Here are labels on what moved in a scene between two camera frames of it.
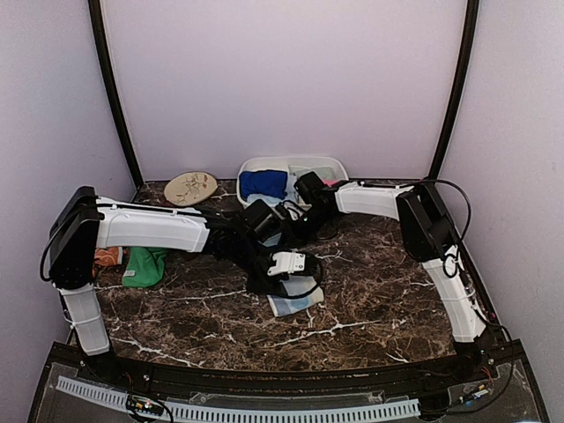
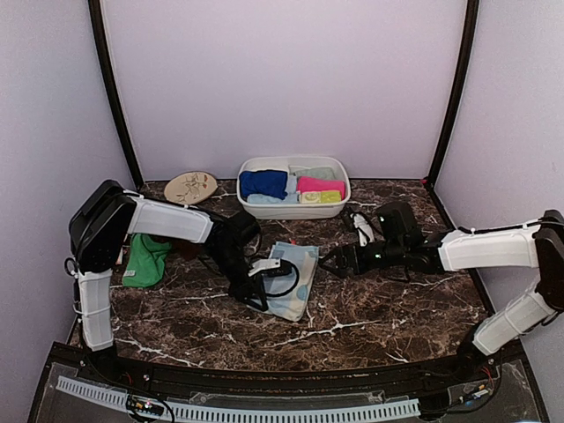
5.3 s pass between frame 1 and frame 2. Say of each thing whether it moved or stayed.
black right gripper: moved
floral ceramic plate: stayed
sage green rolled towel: stayed
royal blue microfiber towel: stayed
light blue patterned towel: moved
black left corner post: stayed
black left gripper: moved
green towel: stayed
